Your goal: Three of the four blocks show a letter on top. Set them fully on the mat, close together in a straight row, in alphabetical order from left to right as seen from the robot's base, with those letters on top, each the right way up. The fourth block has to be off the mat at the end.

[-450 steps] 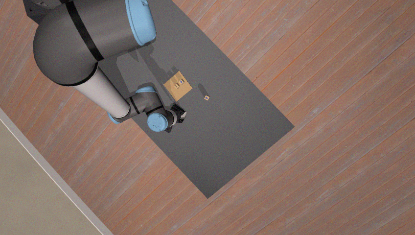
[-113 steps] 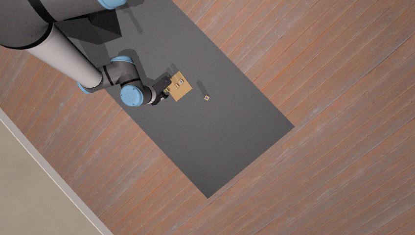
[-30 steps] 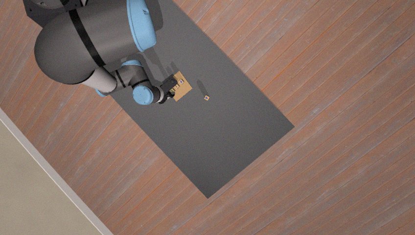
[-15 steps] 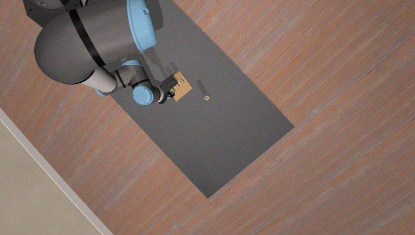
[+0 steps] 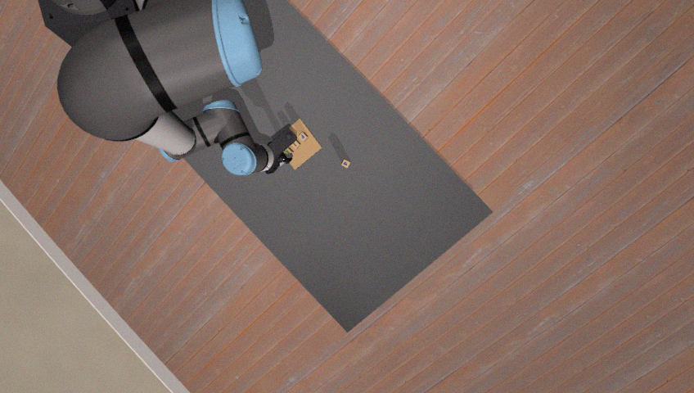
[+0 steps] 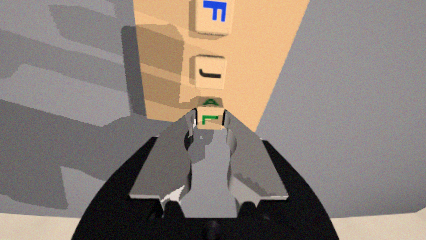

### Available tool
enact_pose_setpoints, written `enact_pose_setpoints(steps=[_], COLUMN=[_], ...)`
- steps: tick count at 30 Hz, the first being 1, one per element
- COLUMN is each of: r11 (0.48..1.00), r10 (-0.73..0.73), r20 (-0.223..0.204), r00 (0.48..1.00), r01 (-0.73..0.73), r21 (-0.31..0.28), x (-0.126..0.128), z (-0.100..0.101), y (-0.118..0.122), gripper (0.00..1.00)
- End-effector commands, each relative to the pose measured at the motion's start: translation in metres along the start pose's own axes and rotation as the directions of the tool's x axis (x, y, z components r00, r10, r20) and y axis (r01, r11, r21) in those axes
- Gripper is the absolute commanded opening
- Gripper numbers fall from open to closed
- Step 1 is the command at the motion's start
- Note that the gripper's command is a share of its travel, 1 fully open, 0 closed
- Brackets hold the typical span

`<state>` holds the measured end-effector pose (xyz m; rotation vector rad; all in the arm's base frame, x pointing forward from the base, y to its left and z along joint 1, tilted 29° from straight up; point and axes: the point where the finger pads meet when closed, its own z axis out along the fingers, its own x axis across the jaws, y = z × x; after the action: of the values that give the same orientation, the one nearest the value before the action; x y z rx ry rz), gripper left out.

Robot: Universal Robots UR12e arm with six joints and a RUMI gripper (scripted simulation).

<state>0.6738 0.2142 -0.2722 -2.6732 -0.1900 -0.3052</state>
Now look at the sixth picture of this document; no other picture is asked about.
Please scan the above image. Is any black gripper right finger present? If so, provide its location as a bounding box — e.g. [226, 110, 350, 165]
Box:
[222, 109, 339, 240]

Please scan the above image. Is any tan flat mat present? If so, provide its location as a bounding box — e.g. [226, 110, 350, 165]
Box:
[133, 0, 309, 132]

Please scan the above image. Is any tan wooden letter block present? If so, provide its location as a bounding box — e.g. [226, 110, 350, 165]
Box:
[197, 97, 224, 130]
[195, 54, 227, 90]
[195, 0, 235, 36]

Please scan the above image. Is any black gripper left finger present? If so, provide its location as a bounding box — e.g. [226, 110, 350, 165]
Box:
[71, 108, 198, 240]

